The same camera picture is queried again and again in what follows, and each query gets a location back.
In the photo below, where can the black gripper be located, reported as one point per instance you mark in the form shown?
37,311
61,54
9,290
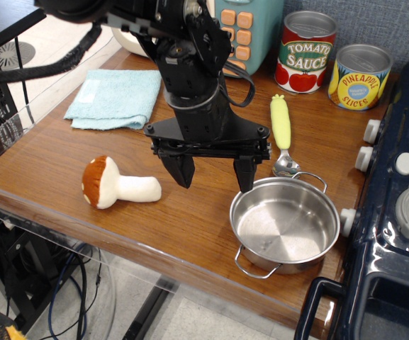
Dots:
206,126

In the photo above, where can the spoon with yellow-green handle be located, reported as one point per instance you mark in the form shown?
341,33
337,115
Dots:
281,128

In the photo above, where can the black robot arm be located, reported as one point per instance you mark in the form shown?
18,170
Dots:
191,52

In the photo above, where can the stainless steel pot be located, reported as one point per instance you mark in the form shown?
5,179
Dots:
284,225

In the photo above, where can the plush brown white mushroom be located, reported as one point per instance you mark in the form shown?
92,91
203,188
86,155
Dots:
102,185

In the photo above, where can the light blue folded towel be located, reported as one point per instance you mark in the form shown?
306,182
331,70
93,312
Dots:
112,99

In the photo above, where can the teal toy microwave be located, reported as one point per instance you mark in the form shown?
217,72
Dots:
253,27

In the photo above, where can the tomato sauce can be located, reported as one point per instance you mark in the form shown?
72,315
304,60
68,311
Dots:
306,44

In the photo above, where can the pineapple slices can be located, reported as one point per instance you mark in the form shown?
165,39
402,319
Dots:
359,76

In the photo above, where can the dark blue toy stove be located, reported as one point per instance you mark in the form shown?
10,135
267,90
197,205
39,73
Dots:
372,300

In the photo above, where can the clear acrylic table guard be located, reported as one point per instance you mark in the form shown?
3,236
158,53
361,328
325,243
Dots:
185,236

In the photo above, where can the black metal rack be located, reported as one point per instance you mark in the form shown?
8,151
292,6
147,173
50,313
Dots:
2,141

